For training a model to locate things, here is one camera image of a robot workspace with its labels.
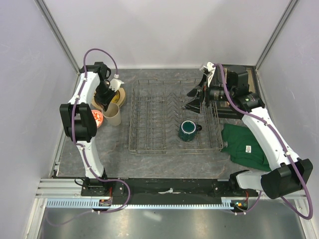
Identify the white red patterned bowl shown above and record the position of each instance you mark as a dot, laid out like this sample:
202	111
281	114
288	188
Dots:
98	117

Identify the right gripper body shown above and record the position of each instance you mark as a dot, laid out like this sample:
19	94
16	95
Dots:
205	91

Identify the slotted cable duct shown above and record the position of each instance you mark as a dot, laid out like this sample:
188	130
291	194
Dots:
224	204

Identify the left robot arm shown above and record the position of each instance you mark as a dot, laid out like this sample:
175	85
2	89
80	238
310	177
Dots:
80	126

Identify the wire dish rack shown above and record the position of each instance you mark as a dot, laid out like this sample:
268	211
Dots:
157	112

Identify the cream bird plate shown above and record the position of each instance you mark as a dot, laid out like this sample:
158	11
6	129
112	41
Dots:
119	103

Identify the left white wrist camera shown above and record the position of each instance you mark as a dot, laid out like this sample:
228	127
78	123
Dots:
115	83

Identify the black glass-lid display box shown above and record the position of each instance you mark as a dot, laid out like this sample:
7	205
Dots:
223	108

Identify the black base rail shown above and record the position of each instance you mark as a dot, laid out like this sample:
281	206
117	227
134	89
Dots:
164	190

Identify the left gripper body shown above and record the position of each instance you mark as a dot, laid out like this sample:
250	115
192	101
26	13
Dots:
103	94

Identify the yellow patterned small plate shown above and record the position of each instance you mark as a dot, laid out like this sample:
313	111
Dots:
116	97

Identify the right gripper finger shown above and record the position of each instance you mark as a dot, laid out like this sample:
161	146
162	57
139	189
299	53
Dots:
199	88
194	105

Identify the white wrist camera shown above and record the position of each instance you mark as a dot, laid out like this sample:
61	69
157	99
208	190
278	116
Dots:
115	83
208	69

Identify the dark green mug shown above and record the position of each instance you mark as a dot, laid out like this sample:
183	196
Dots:
188	130

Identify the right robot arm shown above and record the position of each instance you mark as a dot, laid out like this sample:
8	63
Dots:
289	173

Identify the green cloth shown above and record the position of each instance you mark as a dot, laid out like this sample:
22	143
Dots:
243	147

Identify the beige cup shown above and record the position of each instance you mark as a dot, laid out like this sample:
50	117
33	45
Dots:
112	114

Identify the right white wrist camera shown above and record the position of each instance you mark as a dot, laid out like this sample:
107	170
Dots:
208	69

